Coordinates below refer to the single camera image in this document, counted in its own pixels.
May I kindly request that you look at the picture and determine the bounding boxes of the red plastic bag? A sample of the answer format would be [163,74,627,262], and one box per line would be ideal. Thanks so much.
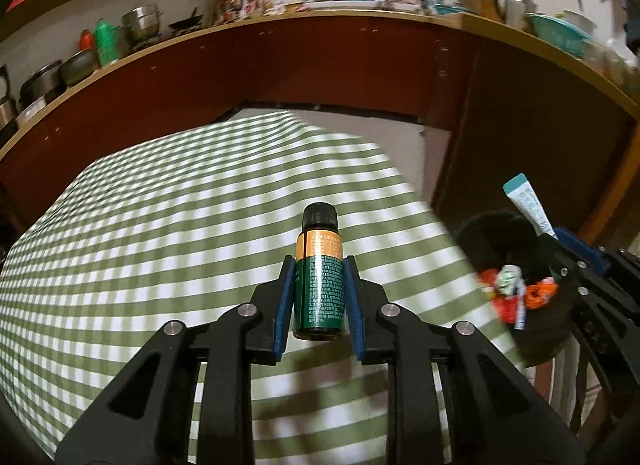
[480,269,523,326]

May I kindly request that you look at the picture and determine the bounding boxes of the black wok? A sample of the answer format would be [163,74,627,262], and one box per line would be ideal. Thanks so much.
[167,7,205,33]

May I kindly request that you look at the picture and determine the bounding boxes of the steel basin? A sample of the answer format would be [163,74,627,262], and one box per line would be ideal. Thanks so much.
[59,48,100,86]

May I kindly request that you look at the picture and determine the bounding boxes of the trash bin with black bag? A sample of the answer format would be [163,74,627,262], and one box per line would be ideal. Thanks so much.
[455,210,581,368]

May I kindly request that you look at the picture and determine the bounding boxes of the green white checkered tablecloth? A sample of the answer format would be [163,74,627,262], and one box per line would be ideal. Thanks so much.
[0,111,526,465]

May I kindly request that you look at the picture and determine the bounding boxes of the white bowl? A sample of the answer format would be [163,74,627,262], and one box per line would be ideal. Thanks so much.
[562,10,598,33]

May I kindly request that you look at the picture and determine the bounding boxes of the green thermos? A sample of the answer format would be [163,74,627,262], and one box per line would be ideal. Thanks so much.
[95,19,118,67]

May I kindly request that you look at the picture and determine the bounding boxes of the rice cooker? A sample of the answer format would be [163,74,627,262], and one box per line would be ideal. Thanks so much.
[0,64,18,130]

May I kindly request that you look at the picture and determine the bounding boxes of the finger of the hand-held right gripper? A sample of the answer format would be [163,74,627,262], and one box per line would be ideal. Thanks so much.
[545,237,603,308]
[552,226,613,276]

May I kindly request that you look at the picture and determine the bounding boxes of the green bottle orange band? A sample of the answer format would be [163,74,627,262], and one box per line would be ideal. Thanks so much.
[292,202,351,342]

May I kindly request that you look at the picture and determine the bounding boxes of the steel steamer pot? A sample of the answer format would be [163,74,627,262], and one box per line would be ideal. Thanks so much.
[121,4,165,40]

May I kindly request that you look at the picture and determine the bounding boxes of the teal tube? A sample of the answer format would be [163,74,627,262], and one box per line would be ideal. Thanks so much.
[502,173,558,241]

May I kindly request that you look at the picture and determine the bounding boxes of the white green leaf tissue packet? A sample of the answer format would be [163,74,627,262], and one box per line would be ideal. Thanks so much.
[497,265,525,298]

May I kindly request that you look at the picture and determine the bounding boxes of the large teal basket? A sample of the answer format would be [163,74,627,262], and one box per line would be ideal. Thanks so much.
[525,12,593,58]

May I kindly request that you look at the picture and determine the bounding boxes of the dark pot with lid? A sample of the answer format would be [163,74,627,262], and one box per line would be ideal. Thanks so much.
[17,60,66,106]

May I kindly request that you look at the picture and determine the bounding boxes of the brown kitchen base cabinets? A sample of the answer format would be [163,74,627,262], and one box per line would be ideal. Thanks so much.
[0,10,640,256]

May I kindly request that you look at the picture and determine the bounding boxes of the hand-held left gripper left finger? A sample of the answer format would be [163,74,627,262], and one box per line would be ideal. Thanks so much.
[54,255,296,465]

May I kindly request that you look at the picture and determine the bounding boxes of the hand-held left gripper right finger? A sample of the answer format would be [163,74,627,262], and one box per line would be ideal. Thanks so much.
[344,255,586,465]

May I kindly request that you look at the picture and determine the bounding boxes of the group of spice bottles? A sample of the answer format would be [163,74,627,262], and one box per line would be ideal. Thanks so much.
[214,0,296,26]

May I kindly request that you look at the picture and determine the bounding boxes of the orange plastic bag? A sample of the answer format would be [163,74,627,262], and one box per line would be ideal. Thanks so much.
[522,277,560,311]

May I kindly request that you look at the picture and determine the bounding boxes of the steel kettle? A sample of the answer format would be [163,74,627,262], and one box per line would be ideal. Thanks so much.
[495,0,536,28]

